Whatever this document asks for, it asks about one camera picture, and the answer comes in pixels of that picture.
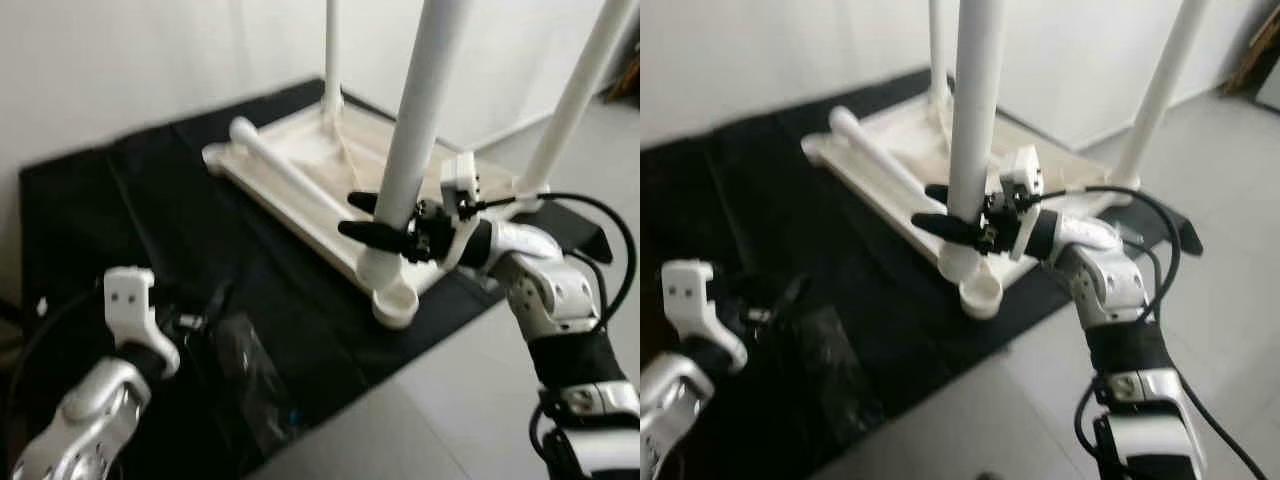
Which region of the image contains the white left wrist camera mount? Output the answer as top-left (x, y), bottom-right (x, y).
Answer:
top-left (103, 267), bottom-right (183, 379)
top-left (662, 260), bottom-right (749, 373)

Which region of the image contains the white plastic children table top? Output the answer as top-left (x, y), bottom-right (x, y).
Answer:
top-left (800, 92), bottom-right (1146, 321)
top-left (203, 100), bottom-right (561, 329)

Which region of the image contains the brown wooden frame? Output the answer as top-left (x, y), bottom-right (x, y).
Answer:
top-left (1225, 0), bottom-right (1280, 96)

